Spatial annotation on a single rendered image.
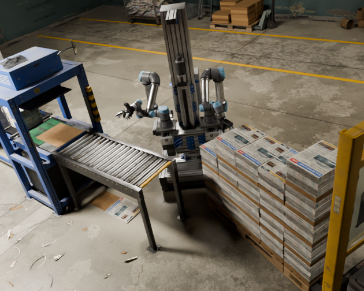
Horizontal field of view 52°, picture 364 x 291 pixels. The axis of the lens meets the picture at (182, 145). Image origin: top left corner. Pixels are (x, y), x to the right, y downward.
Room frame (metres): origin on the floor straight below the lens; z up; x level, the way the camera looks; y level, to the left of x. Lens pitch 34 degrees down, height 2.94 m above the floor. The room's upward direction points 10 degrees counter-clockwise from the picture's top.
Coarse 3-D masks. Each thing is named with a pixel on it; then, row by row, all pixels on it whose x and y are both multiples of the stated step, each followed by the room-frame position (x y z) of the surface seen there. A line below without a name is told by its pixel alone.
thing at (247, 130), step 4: (244, 124) 3.00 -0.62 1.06; (248, 124) 2.99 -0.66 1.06; (236, 128) 2.96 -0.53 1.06; (240, 128) 2.94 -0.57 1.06; (244, 128) 2.93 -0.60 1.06; (248, 128) 2.92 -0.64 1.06; (252, 128) 2.91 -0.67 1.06; (240, 132) 2.88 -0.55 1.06; (244, 132) 2.87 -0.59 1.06; (248, 132) 2.85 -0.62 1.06; (252, 132) 2.84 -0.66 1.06; (256, 132) 2.83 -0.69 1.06; (260, 132) 2.82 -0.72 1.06; (248, 136) 2.79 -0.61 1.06; (252, 136) 2.78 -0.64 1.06; (256, 136) 2.77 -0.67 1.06; (260, 136) 2.76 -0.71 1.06; (264, 136) 2.76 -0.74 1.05; (256, 140) 2.72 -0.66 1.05
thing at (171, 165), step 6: (90, 132) 3.81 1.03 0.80; (96, 132) 3.79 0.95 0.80; (102, 138) 3.67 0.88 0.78; (108, 138) 3.61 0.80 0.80; (114, 138) 3.59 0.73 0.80; (126, 144) 3.42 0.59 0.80; (132, 144) 3.40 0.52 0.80; (144, 150) 3.25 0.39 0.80; (150, 150) 3.23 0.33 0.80; (162, 156) 3.08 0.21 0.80; (168, 156) 3.06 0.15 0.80; (174, 162) 2.98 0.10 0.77; (168, 168) 3.02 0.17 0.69; (174, 168) 2.97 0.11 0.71
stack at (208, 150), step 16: (208, 144) 3.11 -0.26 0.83; (208, 160) 3.00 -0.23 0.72; (208, 176) 3.03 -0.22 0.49; (224, 176) 2.77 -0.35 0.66; (240, 176) 2.56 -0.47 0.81; (208, 192) 3.08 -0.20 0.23; (224, 192) 2.80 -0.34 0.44; (256, 192) 2.38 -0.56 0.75; (224, 208) 2.82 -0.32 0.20; (256, 208) 2.38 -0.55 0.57; (272, 208) 2.21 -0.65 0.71; (256, 224) 2.40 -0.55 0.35; (272, 224) 2.21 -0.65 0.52; (256, 240) 2.40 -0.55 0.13; (272, 240) 2.21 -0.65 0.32; (272, 256) 2.20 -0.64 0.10
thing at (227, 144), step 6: (228, 132) 2.91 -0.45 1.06; (216, 138) 2.85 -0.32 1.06; (222, 138) 2.83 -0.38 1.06; (228, 138) 2.81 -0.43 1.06; (234, 138) 2.80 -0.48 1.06; (216, 144) 2.86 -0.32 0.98; (222, 144) 2.76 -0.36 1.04; (228, 144) 2.72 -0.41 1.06; (234, 144) 2.70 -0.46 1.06; (240, 144) 2.69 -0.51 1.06; (246, 144) 2.67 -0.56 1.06; (222, 150) 2.77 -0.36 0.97; (228, 150) 2.69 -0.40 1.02; (234, 150) 2.62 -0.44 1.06; (222, 156) 2.78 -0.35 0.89; (228, 156) 2.70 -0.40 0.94; (234, 156) 2.62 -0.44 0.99; (234, 162) 2.63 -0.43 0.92
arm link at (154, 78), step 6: (150, 78) 3.63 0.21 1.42; (156, 78) 3.61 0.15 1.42; (156, 84) 3.57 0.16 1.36; (150, 90) 3.56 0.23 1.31; (156, 90) 3.55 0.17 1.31; (150, 96) 3.51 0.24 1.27; (156, 96) 3.53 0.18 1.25; (150, 102) 3.47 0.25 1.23; (150, 108) 3.43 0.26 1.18; (144, 114) 3.42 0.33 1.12; (150, 114) 3.38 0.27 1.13
